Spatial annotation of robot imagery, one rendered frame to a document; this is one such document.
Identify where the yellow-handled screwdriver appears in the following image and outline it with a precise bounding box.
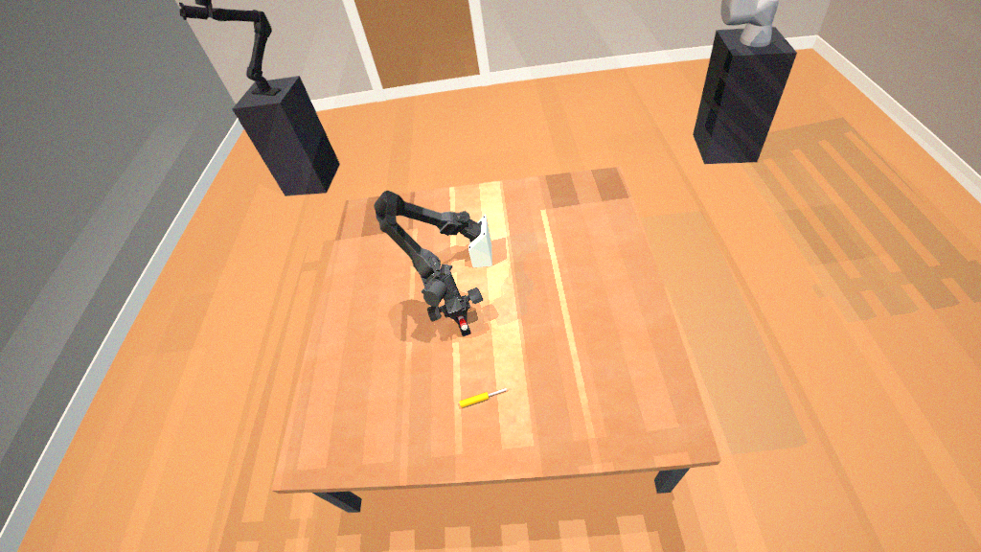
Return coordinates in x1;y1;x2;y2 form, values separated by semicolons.
459;388;507;408

